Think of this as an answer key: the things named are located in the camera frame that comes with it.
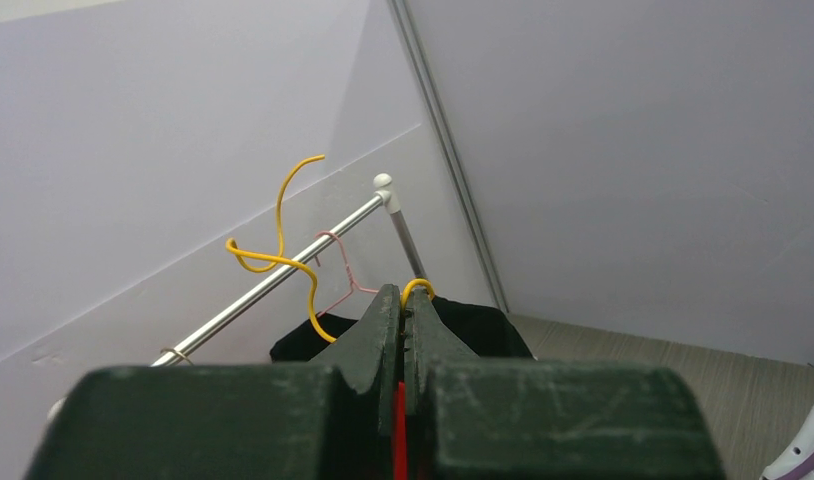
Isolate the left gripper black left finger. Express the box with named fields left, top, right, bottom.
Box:
left=26, top=285, right=402, bottom=479

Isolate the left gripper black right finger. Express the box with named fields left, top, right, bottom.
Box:
left=402, top=289, right=725, bottom=479

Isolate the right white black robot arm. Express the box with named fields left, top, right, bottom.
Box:
left=760, top=404, right=814, bottom=480

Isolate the black printed t-shirt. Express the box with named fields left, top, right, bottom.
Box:
left=269, top=296, right=534, bottom=362

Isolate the pink clothes hanger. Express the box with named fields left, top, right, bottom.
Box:
left=315, top=231, right=379, bottom=317

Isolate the metal clothes rack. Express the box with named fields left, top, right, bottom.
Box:
left=45, top=173, right=429, bottom=422

